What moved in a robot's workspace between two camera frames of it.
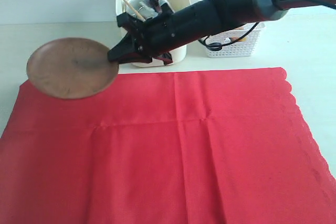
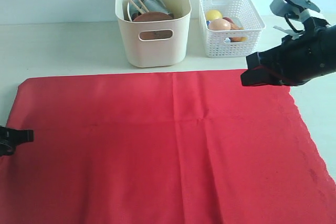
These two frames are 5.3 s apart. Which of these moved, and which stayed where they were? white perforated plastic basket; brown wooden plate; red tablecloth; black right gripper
Moved: black right gripper; brown wooden plate
Stayed: white perforated plastic basket; red tablecloth
